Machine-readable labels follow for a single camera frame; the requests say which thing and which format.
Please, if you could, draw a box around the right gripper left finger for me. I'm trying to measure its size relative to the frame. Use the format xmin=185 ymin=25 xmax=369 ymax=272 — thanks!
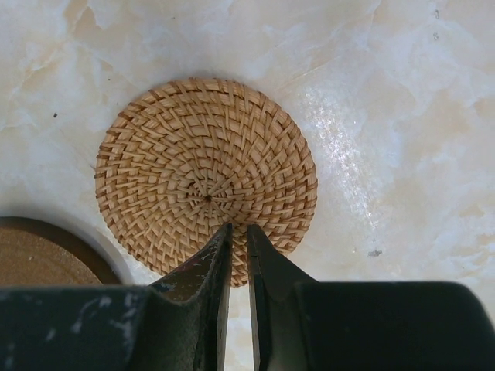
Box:
xmin=148 ymin=223 xmax=233 ymax=370

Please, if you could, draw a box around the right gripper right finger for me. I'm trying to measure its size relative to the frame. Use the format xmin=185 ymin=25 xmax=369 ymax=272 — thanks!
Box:
xmin=247 ymin=224 xmax=321 ymax=370

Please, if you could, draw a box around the light woven rattan coaster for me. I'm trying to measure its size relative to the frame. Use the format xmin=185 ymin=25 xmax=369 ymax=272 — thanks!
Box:
xmin=95 ymin=79 xmax=318 ymax=287

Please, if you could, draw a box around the dark brown wooden coaster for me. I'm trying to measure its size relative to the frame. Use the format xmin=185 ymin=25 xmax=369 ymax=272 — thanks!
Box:
xmin=1 ymin=216 xmax=121 ymax=287

